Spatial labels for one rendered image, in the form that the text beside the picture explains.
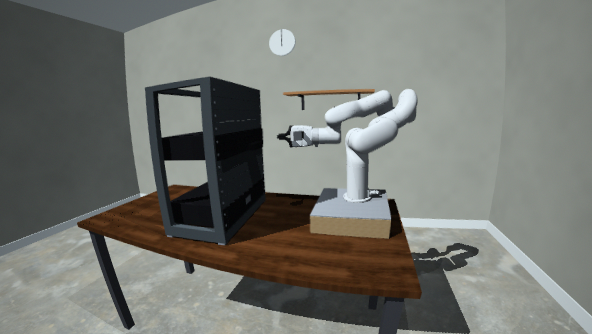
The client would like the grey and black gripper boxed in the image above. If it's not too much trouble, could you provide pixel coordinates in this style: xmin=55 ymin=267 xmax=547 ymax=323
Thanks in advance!
xmin=277 ymin=125 xmax=313 ymax=148

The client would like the black metal rack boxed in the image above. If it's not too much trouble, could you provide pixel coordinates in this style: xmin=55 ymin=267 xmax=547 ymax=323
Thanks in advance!
xmin=145 ymin=77 xmax=266 ymax=246

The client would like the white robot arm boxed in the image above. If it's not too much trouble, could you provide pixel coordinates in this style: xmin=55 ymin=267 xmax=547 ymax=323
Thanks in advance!
xmin=312 ymin=89 xmax=417 ymax=203

